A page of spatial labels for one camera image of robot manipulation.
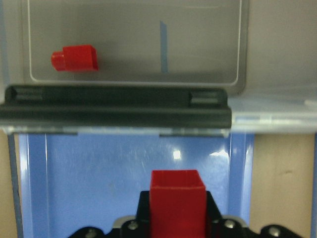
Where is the red block in box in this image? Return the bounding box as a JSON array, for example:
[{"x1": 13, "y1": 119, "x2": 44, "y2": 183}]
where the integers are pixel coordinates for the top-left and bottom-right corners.
[{"x1": 51, "y1": 45, "x2": 99, "y2": 72}]

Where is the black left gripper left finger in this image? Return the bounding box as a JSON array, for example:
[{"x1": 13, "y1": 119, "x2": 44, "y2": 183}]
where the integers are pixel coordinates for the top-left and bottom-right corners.
[{"x1": 135, "y1": 191, "x2": 151, "y2": 238}]

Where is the red block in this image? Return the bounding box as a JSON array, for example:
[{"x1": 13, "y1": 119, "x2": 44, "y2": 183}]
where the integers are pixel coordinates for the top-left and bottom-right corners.
[
  {"x1": 51, "y1": 45, "x2": 99, "y2": 72},
  {"x1": 149, "y1": 170, "x2": 207, "y2": 238}
]

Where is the clear plastic storage box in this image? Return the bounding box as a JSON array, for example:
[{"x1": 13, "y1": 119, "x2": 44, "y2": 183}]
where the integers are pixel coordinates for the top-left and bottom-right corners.
[{"x1": 0, "y1": 0, "x2": 317, "y2": 133}]

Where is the black box latch handle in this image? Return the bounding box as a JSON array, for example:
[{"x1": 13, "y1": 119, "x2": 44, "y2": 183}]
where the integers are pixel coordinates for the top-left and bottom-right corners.
[{"x1": 0, "y1": 85, "x2": 232, "y2": 129}]

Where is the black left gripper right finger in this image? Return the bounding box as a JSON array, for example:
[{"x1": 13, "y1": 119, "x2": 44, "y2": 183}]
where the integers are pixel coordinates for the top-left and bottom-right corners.
[{"x1": 205, "y1": 191, "x2": 222, "y2": 238}]

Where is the blue plastic tray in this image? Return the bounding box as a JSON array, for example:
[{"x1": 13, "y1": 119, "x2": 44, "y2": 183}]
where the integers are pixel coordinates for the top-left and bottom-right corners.
[{"x1": 8, "y1": 133, "x2": 254, "y2": 238}]

